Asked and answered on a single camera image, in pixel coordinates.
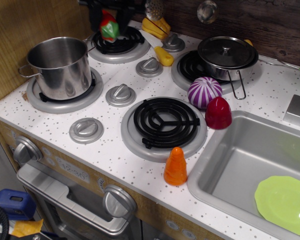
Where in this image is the yellow cloth piece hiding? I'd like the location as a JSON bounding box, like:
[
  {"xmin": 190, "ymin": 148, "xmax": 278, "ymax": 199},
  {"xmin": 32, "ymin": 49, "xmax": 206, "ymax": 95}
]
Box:
[{"xmin": 11, "ymin": 219, "xmax": 44, "ymax": 238}]

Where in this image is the black cable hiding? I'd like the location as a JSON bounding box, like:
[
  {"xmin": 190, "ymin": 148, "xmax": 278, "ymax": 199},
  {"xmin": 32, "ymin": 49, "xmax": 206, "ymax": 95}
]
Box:
[{"xmin": 0, "ymin": 201, "xmax": 11, "ymax": 237}]

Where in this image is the grey oven dial left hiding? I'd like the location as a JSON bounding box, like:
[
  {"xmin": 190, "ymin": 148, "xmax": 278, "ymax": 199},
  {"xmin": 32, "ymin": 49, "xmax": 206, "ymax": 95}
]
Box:
[{"xmin": 13, "ymin": 136, "xmax": 43, "ymax": 164}]

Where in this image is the orange toy carrot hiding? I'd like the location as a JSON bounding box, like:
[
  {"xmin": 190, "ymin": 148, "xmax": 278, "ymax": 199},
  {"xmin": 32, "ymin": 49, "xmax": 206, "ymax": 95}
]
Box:
[{"xmin": 163, "ymin": 147, "xmax": 188, "ymax": 186}]

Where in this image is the steel slotted spoon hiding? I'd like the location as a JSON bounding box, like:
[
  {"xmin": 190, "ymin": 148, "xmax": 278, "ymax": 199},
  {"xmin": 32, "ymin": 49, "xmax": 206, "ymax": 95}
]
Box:
[{"xmin": 144, "ymin": 0, "xmax": 165, "ymax": 21}]

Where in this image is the black burner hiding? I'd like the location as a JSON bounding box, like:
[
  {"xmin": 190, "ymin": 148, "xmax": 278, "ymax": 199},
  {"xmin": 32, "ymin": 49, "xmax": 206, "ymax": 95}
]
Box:
[
  {"xmin": 85, "ymin": 26, "xmax": 150, "ymax": 64},
  {"xmin": 120, "ymin": 97, "xmax": 207, "ymax": 163},
  {"xmin": 171, "ymin": 50, "xmax": 256, "ymax": 98}
]

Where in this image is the steel pan with lid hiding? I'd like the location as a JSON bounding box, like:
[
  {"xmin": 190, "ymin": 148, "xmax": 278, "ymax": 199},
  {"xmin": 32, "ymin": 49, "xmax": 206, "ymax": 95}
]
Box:
[{"xmin": 197, "ymin": 36, "xmax": 259, "ymax": 100}]

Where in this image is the green plastic plate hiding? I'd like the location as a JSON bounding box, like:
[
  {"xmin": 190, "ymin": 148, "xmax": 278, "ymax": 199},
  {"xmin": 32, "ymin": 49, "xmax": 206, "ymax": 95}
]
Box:
[{"xmin": 254, "ymin": 176, "xmax": 300, "ymax": 236}]

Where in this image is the blue device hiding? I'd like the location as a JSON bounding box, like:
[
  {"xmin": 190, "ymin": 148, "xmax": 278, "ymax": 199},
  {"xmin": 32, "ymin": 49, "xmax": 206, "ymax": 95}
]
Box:
[{"xmin": 0, "ymin": 188, "xmax": 37, "ymax": 221}]

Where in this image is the dark red toy vegetable half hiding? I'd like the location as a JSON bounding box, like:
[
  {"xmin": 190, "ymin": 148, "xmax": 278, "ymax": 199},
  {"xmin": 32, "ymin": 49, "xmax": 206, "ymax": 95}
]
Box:
[{"xmin": 205, "ymin": 96, "xmax": 232, "ymax": 130}]

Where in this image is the grey stove knob front left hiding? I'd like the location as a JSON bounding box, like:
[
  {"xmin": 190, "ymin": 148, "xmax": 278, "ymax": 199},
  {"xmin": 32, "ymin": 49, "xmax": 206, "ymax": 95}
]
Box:
[{"xmin": 69, "ymin": 117, "xmax": 104, "ymax": 144}]

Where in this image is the front left burner under pot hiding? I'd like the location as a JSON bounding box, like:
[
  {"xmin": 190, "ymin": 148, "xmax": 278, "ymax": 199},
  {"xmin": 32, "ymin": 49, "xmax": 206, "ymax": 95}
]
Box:
[{"xmin": 26, "ymin": 68, "xmax": 104, "ymax": 114}]

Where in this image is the grey oven dial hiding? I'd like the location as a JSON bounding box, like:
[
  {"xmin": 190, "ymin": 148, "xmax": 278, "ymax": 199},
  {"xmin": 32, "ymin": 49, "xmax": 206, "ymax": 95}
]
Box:
[
  {"xmin": 13, "ymin": 136, "xmax": 43, "ymax": 164},
  {"xmin": 102, "ymin": 184, "xmax": 137, "ymax": 221}
]

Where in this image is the yellow handled toy knife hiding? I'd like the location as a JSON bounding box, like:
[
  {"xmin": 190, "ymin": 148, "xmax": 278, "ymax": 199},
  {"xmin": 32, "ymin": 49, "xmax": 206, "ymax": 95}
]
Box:
[{"xmin": 139, "ymin": 29, "xmax": 174, "ymax": 67}]

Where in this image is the red toy pepper green stem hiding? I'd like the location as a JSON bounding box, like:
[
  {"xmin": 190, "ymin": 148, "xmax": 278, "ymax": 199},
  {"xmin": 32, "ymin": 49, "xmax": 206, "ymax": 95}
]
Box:
[{"xmin": 99, "ymin": 10, "xmax": 120, "ymax": 43}]

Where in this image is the yellow toy food piece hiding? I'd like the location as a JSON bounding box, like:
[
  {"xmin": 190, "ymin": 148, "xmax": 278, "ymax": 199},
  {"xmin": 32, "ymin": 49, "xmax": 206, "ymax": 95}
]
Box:
[{"xmin": 141, "ymin": 17, "xmax": 171, "ymax": 40}]

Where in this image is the yellow toy behind pan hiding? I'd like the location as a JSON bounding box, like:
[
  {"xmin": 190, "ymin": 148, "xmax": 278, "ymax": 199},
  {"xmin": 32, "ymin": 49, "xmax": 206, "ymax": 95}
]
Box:
[{"xmin": 244, "ymin": 39, "xmax": 254, "ymax": 47}]

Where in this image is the grey stove knob back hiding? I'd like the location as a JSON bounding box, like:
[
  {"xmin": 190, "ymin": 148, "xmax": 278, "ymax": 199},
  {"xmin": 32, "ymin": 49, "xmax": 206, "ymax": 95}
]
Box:
[{"xmin": 162, "ymin": 33, "xmax": 186, "ymax": 53}]

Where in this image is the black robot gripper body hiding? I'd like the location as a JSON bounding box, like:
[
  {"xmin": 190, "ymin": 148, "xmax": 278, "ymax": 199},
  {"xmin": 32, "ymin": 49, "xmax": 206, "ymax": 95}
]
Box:
[{"xmin": 78, "ymin": 0, "xmax": 146, "ymax": 13}]

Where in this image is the hanging steel ladle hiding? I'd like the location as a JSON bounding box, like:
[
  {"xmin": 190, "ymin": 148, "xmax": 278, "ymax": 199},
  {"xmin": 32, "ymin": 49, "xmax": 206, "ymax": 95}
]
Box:
[{"xmin": 197, "ymin": 0, "xmax": 219, "ymax": 24}]

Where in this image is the grey oven door handle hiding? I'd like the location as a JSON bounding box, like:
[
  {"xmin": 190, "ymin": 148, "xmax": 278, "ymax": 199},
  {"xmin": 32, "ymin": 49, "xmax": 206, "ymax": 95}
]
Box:
[{"xmin": 17, "ymin": 164, "xmax": 132, "ymax": 240}]

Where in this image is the grey stove knob upper middle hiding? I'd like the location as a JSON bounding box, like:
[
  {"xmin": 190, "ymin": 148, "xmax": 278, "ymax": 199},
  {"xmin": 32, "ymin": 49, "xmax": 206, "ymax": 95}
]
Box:
[{"xmin": 135, "ymin": 57, "xmax": 163, "ymax": 78}]

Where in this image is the purple white striped toy onion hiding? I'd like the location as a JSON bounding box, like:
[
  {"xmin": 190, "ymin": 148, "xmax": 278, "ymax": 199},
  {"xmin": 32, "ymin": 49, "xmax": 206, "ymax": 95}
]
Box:
[{"xmin": 187, "ymin": 76, "xmax": 223, "ymax": 110}]

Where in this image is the grey toy sink basin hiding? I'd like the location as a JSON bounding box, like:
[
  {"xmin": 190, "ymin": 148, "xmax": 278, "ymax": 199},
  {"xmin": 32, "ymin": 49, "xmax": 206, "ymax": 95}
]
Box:
[{"xmin": 187, "ymin": 111, "xmax": 300, "ymax": 240}]

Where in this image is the grey faucet base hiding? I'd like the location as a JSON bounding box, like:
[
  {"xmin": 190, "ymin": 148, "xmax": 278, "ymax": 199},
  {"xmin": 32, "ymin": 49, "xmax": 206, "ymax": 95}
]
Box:
[{"xmin": 283, "ymin": 94, "xmax": 300, "ymax": 126}]

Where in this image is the tall steel stock pot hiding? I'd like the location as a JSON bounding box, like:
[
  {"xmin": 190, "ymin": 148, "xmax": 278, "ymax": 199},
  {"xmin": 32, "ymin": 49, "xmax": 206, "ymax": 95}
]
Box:
[{"xmin": 18, "ymin": 37, "xmax": 96, "ymax": 101}]

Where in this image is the back right black burner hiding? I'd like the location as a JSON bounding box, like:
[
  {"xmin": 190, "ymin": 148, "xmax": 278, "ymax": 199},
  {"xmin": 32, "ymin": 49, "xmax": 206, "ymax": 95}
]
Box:
[{"xmin": 171, "ymin": 50, "xmax": 256, "ymax": 98}]

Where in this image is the grey oven dial right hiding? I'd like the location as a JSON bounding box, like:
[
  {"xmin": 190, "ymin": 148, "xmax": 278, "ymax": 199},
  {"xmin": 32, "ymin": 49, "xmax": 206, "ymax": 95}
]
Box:
[{"xmin": 102, "ymin": 184, "xmax": 137, "ymax": 221}]

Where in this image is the back left black burner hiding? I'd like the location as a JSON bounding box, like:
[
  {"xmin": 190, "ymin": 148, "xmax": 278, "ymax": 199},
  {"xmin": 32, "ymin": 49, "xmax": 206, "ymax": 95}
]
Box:
[{"xmin": 85, "ymin": 26, "xmax": 150, "ymax": 64}]

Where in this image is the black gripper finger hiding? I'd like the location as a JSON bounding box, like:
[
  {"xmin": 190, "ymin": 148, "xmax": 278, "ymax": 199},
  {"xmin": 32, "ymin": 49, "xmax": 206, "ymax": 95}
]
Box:
[
  {"xmin": 89, "ymin": 4, "xmax": 102, "ymax": 32},
  {"xmin": 116, "ymin": 8, "xmax": 135, "ymax": 34}
]

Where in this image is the grey stove knob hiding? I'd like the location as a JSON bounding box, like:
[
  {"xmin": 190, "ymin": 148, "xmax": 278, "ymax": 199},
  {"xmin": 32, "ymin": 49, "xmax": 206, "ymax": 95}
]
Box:
[
  {"xmin": 69, "ymin": 117, "xmax": 104, "ymax": 144},
  {"xmin": 162, "ymin": 33, "xmax": 186, "ymax": 53},
  {"xmin": 105, "ymin": 84, "xmax": 137, "ymax": 108},
  {"xmin": 135, "ymin": 57, "xmax": 163, "ymax": 78}
]

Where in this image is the front right black burner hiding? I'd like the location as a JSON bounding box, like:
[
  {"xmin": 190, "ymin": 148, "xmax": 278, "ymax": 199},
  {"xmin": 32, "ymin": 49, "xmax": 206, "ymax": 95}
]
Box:
[{"xmin": 120, "ymin": 97, "xmax": 207, "ymax": 163}]

